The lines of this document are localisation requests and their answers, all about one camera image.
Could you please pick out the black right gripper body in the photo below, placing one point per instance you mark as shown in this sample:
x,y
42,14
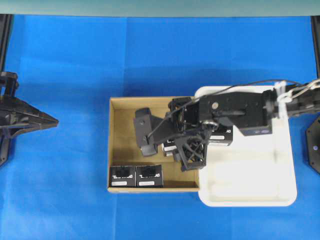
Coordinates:
x,y
199,124

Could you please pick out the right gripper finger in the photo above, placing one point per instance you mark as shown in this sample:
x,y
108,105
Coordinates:
x,y
150,132
191,150

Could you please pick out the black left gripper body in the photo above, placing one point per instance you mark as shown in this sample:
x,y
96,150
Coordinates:
x,y
11,123

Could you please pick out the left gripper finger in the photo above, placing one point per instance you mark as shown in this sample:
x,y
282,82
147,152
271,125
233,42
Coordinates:
x,y
27,109
27,127

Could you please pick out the black box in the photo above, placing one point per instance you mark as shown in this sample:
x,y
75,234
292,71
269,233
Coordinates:
x,y
149,176
122,176
168,147

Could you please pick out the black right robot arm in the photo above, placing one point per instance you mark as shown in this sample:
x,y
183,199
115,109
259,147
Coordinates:
x,y
252,113

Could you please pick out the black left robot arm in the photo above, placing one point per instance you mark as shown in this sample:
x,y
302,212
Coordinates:
x,y
5,30

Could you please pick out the open cardboard box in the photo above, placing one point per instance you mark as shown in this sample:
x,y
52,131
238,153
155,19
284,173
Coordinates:
x,y
123,149

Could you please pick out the black box tray lower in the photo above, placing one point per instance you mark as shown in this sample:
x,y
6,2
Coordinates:
x,y
223,136

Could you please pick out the blue table cloth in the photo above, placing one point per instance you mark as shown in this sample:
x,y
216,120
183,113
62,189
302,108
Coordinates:
x,y
54,185

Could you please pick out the white plastic tray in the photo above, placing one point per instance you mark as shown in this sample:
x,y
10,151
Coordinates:
x,y
253,171

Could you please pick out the black wrist camera on gripper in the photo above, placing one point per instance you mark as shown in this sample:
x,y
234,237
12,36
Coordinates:
x,y
185,118

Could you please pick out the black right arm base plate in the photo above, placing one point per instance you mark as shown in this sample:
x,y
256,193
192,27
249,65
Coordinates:
x,y
313,145

